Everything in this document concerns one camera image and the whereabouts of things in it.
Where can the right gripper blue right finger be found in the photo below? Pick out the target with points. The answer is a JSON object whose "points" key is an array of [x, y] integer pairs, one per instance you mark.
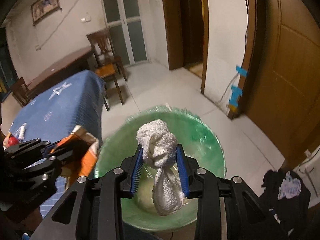
{"points": [[183, 169]]}

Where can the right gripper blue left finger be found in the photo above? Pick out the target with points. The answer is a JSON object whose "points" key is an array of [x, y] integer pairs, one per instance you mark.
{"points": [[136, 169]]}

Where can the white towel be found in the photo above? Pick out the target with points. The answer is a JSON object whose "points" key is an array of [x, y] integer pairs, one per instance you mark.
{"points": [[159, 152]]}

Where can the green lined trash bin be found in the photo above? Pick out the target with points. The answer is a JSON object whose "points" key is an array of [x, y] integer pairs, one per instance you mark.
{"points": [[198, 141]]}

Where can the red apple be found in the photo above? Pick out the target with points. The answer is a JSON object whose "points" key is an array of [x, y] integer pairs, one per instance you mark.
{"points": [[12, 141]]}

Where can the wooden chair at left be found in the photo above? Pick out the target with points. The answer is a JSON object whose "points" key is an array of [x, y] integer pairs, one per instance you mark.
{"points": [[21, 92]]}

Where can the blue star patterned tablecloth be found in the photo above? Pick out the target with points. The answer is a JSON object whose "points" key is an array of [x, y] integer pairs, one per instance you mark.
{"points": [[52, 115]]}

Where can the blue tape strip lower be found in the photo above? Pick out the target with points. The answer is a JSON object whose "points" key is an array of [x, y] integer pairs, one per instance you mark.
{"points": [[236, 94]]}

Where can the blue tape strip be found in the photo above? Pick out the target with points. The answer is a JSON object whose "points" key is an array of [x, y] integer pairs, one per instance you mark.
{"points": [[236, 94], [241, 71]]}

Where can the blue tape strip upper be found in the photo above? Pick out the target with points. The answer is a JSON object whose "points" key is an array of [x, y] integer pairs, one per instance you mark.
{"points": [[241, 71]]}

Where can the dark wooden dining table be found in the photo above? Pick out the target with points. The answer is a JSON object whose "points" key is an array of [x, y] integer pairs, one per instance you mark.
{"points": [[69, 65]]}

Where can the brown wooden door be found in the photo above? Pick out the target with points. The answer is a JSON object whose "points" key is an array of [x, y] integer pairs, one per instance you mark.
{"points": [[280, 93]]}

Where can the wooden chair by door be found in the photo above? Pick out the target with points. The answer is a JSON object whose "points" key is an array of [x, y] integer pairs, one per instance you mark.
{"points": [[104, 51]]}

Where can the glass panel door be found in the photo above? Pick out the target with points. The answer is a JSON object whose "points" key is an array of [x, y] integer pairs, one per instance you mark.
{"points": [[124, 22]]}

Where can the framed wall picture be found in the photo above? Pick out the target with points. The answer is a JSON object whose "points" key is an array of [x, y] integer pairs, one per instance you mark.
{"points": [[43, 8]]}

